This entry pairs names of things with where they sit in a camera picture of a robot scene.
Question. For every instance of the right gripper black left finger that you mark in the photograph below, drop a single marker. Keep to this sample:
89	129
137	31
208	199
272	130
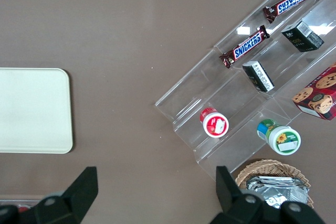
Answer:
73	197

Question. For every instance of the red jar with white lid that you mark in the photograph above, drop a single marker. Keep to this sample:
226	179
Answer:
215	125

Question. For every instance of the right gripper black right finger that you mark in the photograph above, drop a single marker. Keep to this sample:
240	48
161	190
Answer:
231	197

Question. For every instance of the silver foil packet stack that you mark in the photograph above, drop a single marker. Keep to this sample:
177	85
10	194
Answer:
275	190

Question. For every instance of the cream rectangular tray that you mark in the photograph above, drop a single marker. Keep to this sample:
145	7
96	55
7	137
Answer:
34	111

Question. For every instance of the red chocolate chip cookie box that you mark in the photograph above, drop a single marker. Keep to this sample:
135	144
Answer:
319	90

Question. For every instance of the red bottle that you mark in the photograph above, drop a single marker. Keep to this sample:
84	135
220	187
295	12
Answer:
23	209

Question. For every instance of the Snickers chocolate bar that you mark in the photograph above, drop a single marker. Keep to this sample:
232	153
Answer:
245	47
291	0

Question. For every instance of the clear acrylic bottle rack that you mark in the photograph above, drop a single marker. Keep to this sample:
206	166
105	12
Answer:
15	201

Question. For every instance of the green jar with sunflower lid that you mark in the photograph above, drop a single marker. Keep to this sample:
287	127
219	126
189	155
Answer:
283	140

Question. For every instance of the light wicker basket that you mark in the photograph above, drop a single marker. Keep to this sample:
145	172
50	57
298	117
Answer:
273	167

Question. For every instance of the clear acrylic stepped stand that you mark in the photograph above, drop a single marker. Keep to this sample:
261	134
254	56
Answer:
189	95

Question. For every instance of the small black box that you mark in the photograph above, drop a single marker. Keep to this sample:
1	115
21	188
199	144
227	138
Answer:
258	77
302	37

